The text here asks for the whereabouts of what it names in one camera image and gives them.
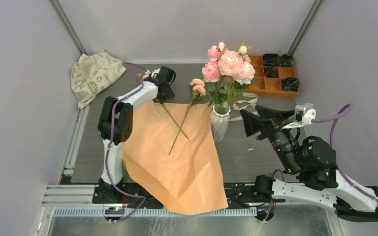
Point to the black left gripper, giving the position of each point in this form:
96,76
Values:
170,96

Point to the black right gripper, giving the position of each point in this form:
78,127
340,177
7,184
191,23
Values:
252,122

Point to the pink rose stem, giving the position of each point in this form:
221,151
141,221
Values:
167,111
217,85

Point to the beige printed ribbon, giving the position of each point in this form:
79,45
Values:
244,101

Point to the peach rose stem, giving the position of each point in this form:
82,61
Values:
198,91
238,66

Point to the orange wrapping paper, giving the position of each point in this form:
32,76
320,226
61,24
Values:
189,181

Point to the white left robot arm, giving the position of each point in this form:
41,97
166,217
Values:
115,126

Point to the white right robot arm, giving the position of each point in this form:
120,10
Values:
321,181

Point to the white ribbed ceramic vase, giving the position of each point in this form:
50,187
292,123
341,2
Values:
219,120

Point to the orange wooden compartment tray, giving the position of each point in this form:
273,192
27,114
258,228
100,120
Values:
270,86

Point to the dark rolled cloth front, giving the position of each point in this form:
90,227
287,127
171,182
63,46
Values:
290,84

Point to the dark rolled cloth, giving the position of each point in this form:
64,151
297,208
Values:
271,72
271,59
290,84
286,60

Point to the dark rolled cloth middle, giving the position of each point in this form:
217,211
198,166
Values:
271,72

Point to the dark rolled cloth back left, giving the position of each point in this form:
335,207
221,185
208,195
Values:
271,59

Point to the dark rolled cloth back right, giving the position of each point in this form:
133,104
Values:
286,60

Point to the cream green printed cloth bag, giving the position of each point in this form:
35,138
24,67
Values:
93,74

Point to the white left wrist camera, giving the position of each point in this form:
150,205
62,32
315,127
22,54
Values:
150,74

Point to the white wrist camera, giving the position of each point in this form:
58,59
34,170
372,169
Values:
150,74
304,115

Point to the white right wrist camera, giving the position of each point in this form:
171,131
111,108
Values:
304,115

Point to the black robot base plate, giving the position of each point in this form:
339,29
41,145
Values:
239,195

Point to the aluminium front frame rail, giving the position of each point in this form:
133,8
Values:
76,200

